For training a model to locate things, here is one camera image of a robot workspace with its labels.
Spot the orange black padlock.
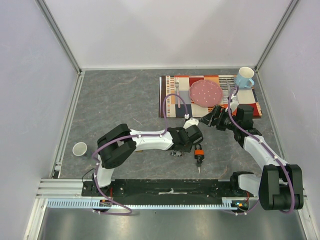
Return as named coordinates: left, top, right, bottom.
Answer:
left=194, top=144, right=205, bottom=161

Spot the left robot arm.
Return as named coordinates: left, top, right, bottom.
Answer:
left=92, top=120, right=204, bottom=197

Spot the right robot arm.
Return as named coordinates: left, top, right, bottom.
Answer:
left=200, top=104, right=304, bottom=213

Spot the pink dotted plate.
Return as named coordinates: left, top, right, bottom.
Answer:
left=189, top=79, right=223, bottom=108

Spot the colourful patchwork placemat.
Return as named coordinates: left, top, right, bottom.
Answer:
left=158, top=74, right=263, bottom=119

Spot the light blue mug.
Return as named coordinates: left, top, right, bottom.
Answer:
left=234, top=67, right=255, bottom=89

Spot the grey printed mug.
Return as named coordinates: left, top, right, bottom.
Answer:
left=72, top=142, right=88, bottom=157

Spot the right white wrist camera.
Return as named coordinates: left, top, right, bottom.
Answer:
left=230, top=95, right=239, bottom=115

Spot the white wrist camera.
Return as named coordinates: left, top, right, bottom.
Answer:
left=183, top=114, right=199, bottom=129
left=230, top=95, right=239, bottom=115

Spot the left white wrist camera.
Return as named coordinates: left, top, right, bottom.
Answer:
left=183, top=114, right=199, bottom=129

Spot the pink handled knife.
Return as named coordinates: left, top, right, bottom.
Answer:
left=226, top=79, right=232, bottom=95

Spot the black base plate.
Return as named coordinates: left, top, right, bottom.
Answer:
left=81, top=177, right=261, bottom=206

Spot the pink handled fork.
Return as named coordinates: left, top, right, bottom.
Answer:
left=174, top=77, right=181, bottom=108

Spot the light blue cable duct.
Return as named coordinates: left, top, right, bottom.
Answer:
left=46, top=198, right=245, bottom=210

